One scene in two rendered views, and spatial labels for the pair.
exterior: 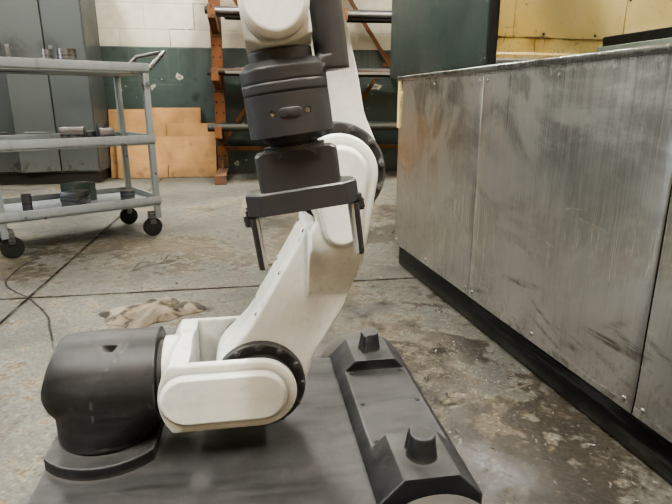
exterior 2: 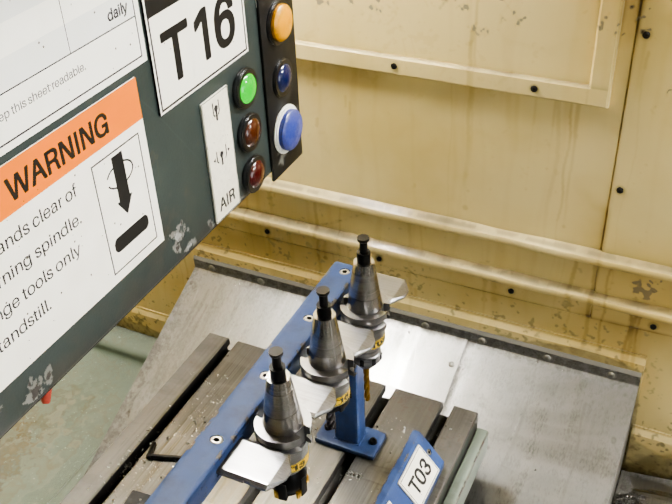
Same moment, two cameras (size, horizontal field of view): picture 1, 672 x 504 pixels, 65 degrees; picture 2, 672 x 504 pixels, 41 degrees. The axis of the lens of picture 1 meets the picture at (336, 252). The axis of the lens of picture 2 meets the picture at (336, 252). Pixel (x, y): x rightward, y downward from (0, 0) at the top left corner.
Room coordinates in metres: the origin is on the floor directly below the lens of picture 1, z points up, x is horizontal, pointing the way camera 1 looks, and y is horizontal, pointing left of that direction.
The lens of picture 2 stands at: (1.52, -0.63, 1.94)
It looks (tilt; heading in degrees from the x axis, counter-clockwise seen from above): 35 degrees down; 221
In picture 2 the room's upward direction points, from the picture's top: 3 degrees counter-clockwise
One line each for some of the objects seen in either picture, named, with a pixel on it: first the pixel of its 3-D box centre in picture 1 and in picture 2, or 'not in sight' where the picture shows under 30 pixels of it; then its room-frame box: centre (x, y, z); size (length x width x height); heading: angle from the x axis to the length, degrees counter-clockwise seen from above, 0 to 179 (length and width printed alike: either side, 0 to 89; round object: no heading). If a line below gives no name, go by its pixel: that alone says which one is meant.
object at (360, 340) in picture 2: not in sight; (346, 338); (0.88, -1.17, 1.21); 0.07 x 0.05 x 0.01; 104
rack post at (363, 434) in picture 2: not in sight; (347, 368); (0.78, -1.25, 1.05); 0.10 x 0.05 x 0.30; 104
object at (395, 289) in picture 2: not in sight; (382, 287); (0.77, -1.20, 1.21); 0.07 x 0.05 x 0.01; 104
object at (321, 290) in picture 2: not in sight; (323, 302); (0.93, -1.16, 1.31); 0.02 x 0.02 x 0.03
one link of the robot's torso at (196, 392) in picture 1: (230, 367); not in sight; (0.79, 0.18, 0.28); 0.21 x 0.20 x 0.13; 99
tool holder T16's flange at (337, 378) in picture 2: not in sight; (327, 366); (0.93, -1.16, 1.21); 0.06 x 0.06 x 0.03
